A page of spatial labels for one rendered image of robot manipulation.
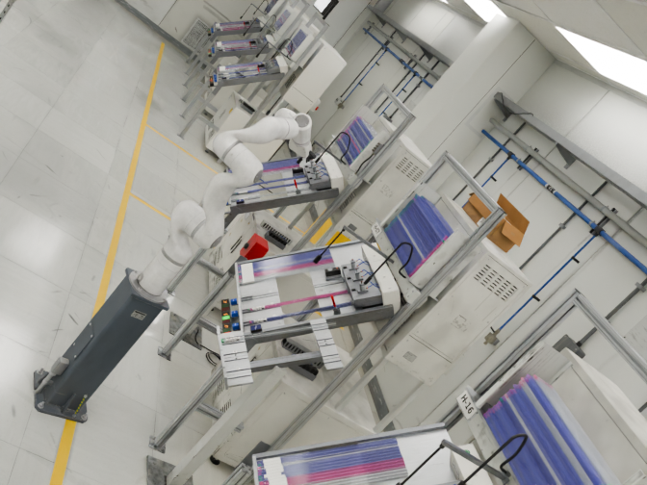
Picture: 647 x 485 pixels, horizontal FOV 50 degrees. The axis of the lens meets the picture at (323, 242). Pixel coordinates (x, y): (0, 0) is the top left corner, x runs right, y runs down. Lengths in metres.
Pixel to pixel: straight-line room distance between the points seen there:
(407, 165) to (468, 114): 2.00
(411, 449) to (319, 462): 0.33
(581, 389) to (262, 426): 1.64
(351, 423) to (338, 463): 1.08
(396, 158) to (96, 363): 2.32
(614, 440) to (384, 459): 0.76
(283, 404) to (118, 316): 0.95
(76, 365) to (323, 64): 5.14
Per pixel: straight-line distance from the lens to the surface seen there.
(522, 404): 2.39
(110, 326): 3.04
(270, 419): 3.51
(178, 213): 2.87
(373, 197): 4.57
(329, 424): 3.59
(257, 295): 3.47
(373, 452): 2.56
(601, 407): 2.46
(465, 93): 6.40
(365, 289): 3.26
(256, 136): 2.62
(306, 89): 7.64
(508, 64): 6.48
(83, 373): 3.21
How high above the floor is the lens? 2.08
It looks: 15 degrees down
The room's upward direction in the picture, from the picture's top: 41 degrees clockwise
